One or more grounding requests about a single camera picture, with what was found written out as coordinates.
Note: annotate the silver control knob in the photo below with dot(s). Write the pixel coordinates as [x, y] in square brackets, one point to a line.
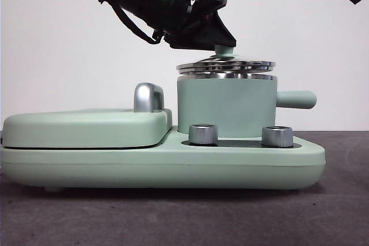
[276, 138]
[203, 136]

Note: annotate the mint green hinged griddle cover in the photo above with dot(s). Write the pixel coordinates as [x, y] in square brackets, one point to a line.
[80, 130]

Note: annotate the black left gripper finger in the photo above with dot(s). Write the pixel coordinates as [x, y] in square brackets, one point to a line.
[216, 31]
[190, 45]

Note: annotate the glass pot lid green knob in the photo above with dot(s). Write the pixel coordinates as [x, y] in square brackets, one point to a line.
[224, 51]

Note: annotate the mint green breakfast machine base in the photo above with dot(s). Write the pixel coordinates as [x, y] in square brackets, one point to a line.
[173, 168]

